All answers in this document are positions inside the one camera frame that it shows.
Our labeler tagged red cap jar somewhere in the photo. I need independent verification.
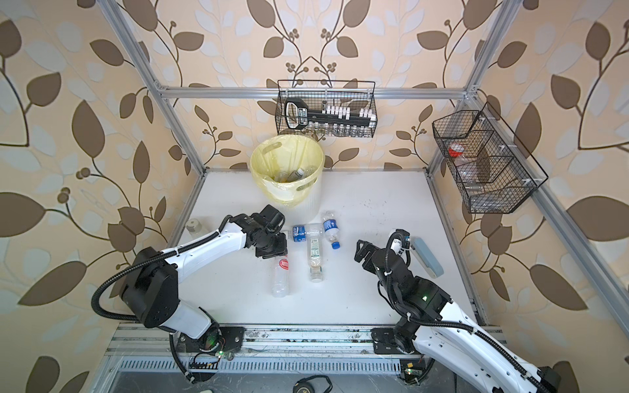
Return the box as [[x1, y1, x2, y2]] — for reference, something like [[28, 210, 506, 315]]
[[447, 142, 465, 159]]

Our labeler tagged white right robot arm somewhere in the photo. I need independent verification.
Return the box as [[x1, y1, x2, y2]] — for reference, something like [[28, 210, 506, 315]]
[[355, 233, 561, 392]]

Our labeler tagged black wire basket right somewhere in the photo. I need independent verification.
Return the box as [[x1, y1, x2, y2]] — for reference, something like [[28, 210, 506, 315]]
[[432, 103, 549, 214]]

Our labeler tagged black wire basket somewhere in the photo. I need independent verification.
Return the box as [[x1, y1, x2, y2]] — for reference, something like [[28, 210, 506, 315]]
[[432, 103, 549, 214], [275, 79, 378, 139]]

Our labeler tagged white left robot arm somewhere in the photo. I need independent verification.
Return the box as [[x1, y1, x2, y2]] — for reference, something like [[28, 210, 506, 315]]
[[91, 205, 288, 353]]

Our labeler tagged black bottle rack tool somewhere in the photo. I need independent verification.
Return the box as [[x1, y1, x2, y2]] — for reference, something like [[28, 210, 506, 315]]
[[283, 98, 378, 130]]

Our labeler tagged clear bottle green white label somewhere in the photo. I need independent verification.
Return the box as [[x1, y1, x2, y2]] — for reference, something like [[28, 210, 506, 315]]
[[307, 234, 324, 283]]

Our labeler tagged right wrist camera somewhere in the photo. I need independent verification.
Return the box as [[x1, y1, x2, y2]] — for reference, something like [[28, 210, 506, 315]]
[[391, 229, 410, 255]]

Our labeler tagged black wire basket back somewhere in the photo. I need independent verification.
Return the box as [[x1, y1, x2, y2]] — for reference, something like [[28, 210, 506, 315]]
[[275, 79, 378, 139]]

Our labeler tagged clear bottle red cap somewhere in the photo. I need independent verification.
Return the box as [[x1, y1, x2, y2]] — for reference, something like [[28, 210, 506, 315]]
[[272, 255, 289, 298]]

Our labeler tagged light blue stapler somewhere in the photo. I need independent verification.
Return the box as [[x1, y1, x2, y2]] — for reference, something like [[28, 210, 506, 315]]
[[410, 237, 444, 278]]

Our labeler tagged black round object bottom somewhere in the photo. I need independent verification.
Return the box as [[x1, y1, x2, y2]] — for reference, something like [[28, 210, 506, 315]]
[[292, 374, 334, 393]]

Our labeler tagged small bottle blue label lying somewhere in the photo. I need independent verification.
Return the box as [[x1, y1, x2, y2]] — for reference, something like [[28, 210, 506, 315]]
[[292, 224, 324, 242]]

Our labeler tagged small bottle blue cap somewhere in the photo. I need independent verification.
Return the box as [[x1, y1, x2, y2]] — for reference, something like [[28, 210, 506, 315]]
[[322, 211, 340, 250]]

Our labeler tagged white bin yellow bag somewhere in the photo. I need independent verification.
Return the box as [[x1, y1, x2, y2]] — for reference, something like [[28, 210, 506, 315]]
[[249, 134, 326, 225]]

